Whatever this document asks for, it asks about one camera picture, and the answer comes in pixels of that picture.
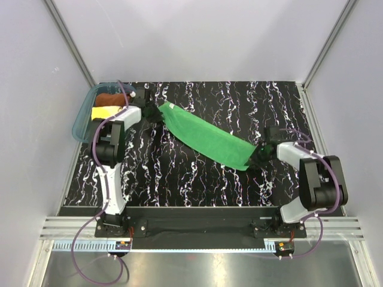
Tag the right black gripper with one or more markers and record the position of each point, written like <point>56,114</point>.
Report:
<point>254,162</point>

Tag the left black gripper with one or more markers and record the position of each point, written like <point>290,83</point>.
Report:
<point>158,117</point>

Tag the brown towel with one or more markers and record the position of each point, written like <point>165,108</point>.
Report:
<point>105,99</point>

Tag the green towel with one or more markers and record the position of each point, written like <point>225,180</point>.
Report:
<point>206,138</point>

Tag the yellow towel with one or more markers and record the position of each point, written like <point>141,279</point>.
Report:
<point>104,112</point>

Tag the teal transparent plastic bin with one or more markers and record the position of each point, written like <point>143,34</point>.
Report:
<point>86,113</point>

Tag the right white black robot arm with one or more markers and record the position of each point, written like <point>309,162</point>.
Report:
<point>322,187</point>

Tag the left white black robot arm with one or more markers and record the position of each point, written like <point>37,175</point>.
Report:
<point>107,147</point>

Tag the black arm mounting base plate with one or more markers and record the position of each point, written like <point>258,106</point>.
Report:
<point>143,222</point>

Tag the left aluminium frame post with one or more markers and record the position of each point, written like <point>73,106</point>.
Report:
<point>69,41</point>

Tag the aluminium frame post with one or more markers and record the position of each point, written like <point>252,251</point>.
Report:
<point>332,37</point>
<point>69,41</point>

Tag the aluminium frame rail front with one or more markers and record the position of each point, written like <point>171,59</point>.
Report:
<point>72,233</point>

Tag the right aluminium frame post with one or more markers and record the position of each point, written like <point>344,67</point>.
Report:
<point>332,37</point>

